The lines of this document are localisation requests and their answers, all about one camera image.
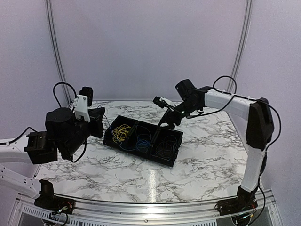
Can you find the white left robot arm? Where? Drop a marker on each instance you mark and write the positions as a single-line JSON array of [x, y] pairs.
[[67, 132]]

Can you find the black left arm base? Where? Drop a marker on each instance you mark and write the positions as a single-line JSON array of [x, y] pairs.
[[48, 200]]

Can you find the aluminium right corner post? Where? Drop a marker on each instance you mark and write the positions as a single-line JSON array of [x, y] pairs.
[[243, 39]]

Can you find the aluminium corner post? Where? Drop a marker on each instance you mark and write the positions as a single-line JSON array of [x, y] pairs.
[[54, 42], [243, 39]]

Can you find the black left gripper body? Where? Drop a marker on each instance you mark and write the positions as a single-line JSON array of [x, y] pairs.
[[97, 119]]

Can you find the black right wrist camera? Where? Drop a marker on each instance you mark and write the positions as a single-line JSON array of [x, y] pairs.
[[185, 88]]

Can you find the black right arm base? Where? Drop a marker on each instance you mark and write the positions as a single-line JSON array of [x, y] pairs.
[[242, 202]]

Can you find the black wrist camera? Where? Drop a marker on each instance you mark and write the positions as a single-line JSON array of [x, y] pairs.
[[81, 103], [185, 88]]

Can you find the black left storage bin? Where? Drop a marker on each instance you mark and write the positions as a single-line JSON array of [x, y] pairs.
[[118, 135]]

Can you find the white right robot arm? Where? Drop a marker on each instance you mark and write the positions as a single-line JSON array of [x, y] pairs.
[[256, 112]]

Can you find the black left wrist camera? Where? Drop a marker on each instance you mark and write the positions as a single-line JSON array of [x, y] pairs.
[[81, 103]]

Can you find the aluminium left corner post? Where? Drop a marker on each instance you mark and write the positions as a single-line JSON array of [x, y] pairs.
[[54, 42]]

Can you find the black storage bin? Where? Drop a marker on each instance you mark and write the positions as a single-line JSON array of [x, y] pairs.
[[165, 146], [118, 135]]

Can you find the aluminium front table rail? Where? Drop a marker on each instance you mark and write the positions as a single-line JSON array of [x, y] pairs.
[[101, 213]]

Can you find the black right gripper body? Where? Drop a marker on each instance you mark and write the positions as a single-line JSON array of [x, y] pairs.
[[170, 114]]

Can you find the black right storage bin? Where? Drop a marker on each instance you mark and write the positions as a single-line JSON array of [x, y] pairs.
[[165, 146]]

